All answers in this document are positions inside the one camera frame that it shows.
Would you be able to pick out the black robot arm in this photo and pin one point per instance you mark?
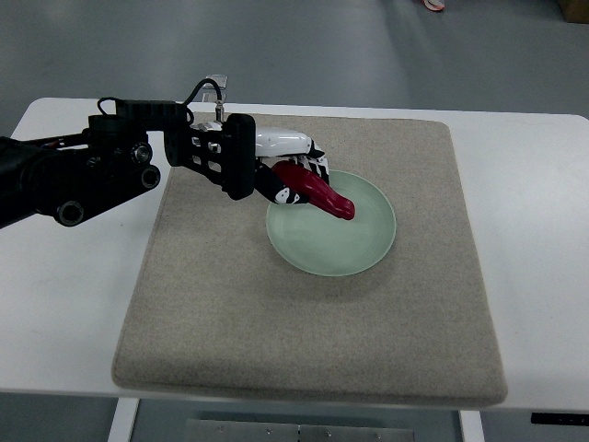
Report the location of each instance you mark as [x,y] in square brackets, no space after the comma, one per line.
[73,178]

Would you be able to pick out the white table leg frame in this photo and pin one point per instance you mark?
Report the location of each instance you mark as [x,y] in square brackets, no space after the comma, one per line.
[121,428]

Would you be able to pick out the beige fabric mat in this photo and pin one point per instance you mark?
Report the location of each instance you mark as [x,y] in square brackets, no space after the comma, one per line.
[216,311]

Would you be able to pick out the light green plate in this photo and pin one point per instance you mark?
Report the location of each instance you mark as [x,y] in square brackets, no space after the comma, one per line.
[319,243]

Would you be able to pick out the clear plastic bracket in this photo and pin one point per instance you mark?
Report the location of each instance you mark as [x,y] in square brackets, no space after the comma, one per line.
[211,92]

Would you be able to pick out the metal base plate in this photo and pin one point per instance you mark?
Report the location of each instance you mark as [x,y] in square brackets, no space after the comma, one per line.
[211,430]

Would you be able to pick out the red chili pepper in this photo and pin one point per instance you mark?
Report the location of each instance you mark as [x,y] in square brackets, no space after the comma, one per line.
[315,189]

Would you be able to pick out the black table control panel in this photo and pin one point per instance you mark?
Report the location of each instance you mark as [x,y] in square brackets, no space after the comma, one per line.
[567,419]

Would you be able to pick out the cardboard box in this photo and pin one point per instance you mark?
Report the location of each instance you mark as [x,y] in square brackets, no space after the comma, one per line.
[575,11]

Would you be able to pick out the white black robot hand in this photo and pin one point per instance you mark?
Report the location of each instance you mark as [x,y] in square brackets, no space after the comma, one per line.
[286,144]

